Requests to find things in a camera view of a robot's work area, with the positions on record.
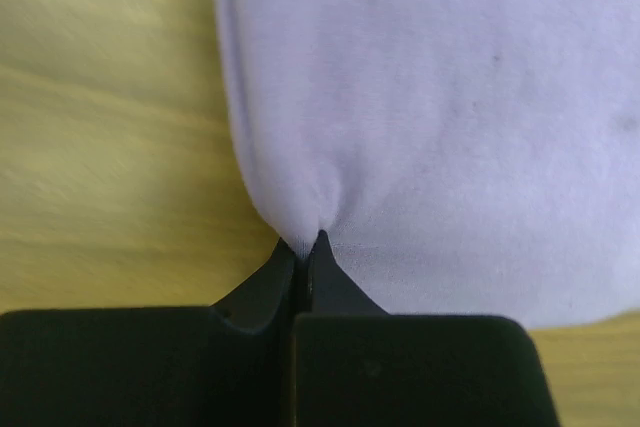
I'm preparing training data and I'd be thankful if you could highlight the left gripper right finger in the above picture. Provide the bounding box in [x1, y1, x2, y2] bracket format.
[292, 232, 559, 426]

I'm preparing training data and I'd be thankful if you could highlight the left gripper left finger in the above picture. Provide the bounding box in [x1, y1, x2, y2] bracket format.
[1, 243, 295, 426]

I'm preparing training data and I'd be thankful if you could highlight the purple t shirt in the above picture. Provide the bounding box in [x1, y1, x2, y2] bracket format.
[215, 0, 639, 328]

